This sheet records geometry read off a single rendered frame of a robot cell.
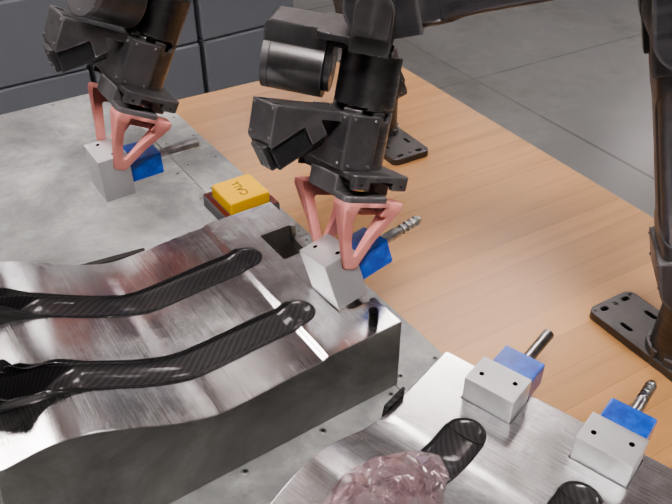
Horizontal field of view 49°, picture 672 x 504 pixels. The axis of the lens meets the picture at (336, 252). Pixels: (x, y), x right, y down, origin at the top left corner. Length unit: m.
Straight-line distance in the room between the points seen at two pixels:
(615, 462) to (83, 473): 0.43
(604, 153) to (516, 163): 1.81
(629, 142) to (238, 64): 1.53
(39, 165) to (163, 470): 0.68
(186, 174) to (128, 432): 0.60
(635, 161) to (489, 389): 2.34
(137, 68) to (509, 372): 0.50
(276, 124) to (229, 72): 2.21
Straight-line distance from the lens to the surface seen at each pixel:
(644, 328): 0.91
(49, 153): 1.26
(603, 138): 3.10
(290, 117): 0.64
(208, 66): 2.79
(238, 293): 0.77
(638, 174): 2.90
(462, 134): 1.26
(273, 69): 0.69
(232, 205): 1.00
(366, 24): 0.64
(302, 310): 0.74
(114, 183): 0.89
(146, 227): 1.04
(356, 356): 0.71
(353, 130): 0.66
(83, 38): 0.82
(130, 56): 0.83
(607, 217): 1.10
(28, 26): 2.52
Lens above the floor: 1.38
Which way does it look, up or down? 37 degrees down
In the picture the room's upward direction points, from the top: straight up
